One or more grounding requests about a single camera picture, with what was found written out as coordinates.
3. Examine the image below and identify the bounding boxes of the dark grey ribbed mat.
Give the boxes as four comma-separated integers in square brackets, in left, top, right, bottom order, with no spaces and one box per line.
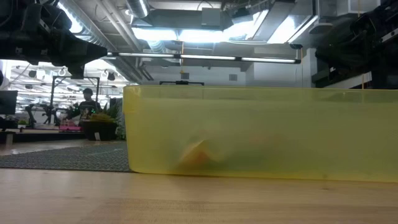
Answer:
[0,142,131,173]

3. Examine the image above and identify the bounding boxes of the yellow translucent plastic bin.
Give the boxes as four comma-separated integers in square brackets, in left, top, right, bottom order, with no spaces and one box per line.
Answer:
[122,85,398,184]

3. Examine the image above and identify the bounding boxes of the person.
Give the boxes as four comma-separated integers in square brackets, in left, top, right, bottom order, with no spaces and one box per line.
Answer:
[70,88,102,124]

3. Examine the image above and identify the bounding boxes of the silver ventilation duct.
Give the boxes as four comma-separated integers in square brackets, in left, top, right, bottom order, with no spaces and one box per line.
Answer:
[55,0,150,83]

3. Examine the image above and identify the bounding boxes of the black monitor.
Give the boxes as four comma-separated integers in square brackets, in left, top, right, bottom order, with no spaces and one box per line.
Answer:
[0,90,19,116]

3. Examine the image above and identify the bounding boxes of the black rig frame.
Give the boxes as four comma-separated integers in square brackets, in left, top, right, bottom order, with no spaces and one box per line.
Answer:
[48,75,101,125]
[159,80,205,86]

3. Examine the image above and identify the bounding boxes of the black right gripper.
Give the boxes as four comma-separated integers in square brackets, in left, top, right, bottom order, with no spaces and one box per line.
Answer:
[315,2,398,72]

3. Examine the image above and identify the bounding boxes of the long linear ceiling light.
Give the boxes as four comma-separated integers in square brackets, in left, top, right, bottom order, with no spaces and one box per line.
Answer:
[107,51,302,65]

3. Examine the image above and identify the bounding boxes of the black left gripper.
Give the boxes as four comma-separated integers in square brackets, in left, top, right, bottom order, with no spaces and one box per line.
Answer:
[0,2,109,67]

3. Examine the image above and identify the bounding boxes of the red chocolate chip granola bar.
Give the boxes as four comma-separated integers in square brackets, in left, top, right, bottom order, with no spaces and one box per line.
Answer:
[178,139,220,166]

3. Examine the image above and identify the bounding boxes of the potted succulent plant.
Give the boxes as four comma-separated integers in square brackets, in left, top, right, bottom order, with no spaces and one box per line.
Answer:
[81,102,125,141]

